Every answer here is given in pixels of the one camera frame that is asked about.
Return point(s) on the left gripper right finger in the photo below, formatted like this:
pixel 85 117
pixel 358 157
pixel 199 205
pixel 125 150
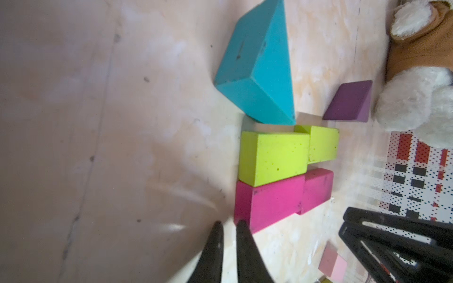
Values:
pixel 250 265

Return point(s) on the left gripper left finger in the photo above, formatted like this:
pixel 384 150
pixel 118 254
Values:
pixel 209 266

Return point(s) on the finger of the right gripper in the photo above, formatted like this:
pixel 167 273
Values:
pixel 435 230
pixel 391 258

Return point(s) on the magenta block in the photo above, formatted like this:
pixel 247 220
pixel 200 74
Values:
pixel 317 189
pixel 262 206

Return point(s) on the pink rectangular block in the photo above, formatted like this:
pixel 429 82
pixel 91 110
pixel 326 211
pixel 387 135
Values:
pixel 333 265

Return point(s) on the purple triangle block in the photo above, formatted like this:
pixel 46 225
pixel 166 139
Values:
pixel 351 102

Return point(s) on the teal triangle block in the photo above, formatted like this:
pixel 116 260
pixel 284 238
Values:
pixel 255 71

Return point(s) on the white teddy bear brown shirt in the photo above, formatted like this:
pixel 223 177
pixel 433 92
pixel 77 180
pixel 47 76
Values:
pixel 418 93

